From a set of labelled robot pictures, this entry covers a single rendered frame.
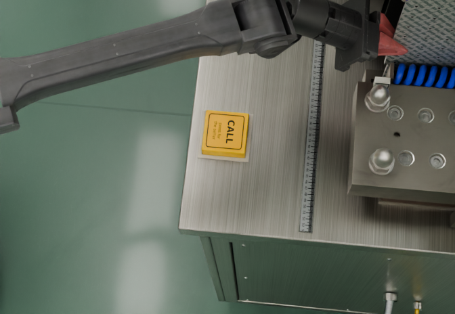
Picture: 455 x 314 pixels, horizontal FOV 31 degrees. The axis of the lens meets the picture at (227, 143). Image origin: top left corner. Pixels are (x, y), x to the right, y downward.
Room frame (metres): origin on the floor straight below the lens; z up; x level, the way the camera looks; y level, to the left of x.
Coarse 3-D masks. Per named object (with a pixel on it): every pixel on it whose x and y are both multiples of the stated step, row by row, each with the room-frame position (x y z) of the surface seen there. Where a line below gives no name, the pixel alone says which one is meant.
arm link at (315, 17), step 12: (288, 0) 0.52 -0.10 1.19; (300, 0) 0.52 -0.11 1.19; (312, 0) 0.53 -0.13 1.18; (324, 0) 0.53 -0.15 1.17; (300, 12) 0.51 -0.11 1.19; (312, 12) 0.51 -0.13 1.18; (324, 12) 0.51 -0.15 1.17; (300, 24) 0.50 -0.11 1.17; (312, 24) 0.50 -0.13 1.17; (324, 24) 0.50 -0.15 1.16; (312, 36) 0.49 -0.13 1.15
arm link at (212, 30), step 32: (224, 0) 0.51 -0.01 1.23; (256, 0) 0.51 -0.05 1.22; (128, 32) 0.48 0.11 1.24; (160, 32) 0.47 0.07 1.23; (192, 32) 0.47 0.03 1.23; (224, 32) 0.47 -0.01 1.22; (256, 32) 0.47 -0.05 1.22; (0, 64) 0.44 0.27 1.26; (32, 64) 0.44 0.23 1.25; (64, 64) 0.44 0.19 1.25; (96, 64) 0.44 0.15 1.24; (128, 64) 0.44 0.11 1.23; (160, 64) 0.45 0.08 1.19; (0, 96) 0.40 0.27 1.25; (32, 96) 0.40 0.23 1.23; (0, 128) 0.37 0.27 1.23
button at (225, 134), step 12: (204, 120) 0.47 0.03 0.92; (216, 120) 0.46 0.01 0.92; (228, 120) 0.46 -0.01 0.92; (240, 120) 0.46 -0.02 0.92; (204, 132) 0.45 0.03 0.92; (216, 132) 0.44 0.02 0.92; (228, 132) 0.44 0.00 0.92; (240, 132) 0.44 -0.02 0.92; (204, 144) 0.42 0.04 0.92; (216, 144) 0.42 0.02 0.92; (228, 144) 0.42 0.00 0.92; (240, 144) 0.42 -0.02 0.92; (240, 156) 0.40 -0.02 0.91
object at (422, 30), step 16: (400, 16) 0.50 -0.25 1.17; (416, 16) 0.49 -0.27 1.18; (432, 16) 0.48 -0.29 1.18; (448, 16) 0.48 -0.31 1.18; (400, 32) 0.49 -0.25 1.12; (416, 32) 0.49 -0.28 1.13; (432, 32) 0.48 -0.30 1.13; (448, 32) 0.48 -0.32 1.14; (416, 48) 0.49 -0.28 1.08; (432, 48) 0.48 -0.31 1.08; (448, 48) 0.48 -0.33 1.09; (416, 64) 0.48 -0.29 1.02; (432, 64) 0.48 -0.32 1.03; (448, 64) 0.47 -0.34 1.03
